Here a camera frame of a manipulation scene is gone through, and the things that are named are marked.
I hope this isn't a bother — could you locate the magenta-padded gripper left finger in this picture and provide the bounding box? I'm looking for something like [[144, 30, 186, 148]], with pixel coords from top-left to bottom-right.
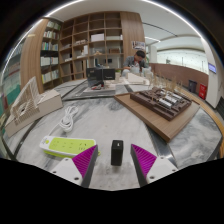
[[50, 144, 99, 188]]

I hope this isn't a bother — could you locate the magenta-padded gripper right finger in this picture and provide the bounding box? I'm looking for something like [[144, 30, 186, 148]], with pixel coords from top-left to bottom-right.
[[129, 143, 179, 188]]

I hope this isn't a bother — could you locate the black charger block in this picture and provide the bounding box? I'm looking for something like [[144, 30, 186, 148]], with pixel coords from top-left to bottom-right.
[[110, 139, 124, 167]]

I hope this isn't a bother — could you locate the white and green power strip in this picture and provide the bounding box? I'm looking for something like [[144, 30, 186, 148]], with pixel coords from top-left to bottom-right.
[[39, 135, 101, 158]]

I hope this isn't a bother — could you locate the brown building model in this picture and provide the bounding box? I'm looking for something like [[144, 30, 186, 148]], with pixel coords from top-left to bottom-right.
[[129, 86, 193, 121]]

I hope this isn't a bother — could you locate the white architectural model on base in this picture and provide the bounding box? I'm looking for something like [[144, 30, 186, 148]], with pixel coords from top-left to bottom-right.
[[3, 76, 64, 138]]

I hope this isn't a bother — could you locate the small white building model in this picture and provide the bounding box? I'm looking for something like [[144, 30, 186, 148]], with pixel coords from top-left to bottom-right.
[[124, 71, 151, 86]]

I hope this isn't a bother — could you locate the dark bin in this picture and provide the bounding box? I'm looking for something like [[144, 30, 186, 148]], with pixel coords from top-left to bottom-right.
[[188, 79, 198, 94]]

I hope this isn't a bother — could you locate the red bin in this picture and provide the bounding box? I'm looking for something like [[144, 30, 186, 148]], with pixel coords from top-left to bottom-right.
[[198, 83, 208, 100]]

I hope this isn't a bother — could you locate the black box model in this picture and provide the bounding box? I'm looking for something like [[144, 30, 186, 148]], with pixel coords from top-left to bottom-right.
[[85, 67, 116, 88]]

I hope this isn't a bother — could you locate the person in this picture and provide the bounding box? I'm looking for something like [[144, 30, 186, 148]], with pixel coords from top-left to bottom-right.
[[121, 49, 148, 77]]

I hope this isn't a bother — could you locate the dark bookshelf with books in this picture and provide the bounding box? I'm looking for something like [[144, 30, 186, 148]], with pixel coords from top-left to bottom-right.
[[39, 19, 63, 89]]

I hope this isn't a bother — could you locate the wooden cubby shelf unit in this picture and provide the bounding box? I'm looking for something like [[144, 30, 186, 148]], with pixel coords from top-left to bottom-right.
[[58, 11, 146, 83]]

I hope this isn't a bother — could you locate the white coiled power cable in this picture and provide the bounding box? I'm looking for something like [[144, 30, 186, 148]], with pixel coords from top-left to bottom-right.
[[48, 105, 80, 138]]

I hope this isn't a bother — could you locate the wall screen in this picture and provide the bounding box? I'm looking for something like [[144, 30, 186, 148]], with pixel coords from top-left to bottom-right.
[[208, 62, 218, 74]]

